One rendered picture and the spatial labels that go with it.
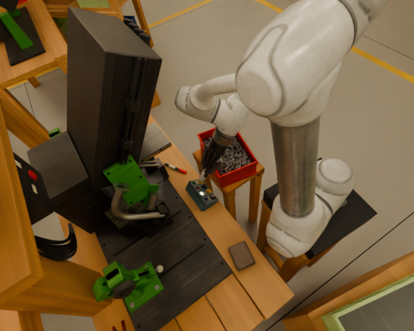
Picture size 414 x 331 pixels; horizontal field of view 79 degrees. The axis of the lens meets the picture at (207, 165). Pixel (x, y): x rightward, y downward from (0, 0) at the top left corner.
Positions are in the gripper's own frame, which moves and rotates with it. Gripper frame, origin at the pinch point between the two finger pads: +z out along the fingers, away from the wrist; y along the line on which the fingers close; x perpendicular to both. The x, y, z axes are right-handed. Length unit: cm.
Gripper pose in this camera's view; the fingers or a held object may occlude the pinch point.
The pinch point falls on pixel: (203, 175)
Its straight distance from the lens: 119.3
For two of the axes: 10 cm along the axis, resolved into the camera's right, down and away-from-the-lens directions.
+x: -7.4, 1.2, -6.6
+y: -5.6, -6.6, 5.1
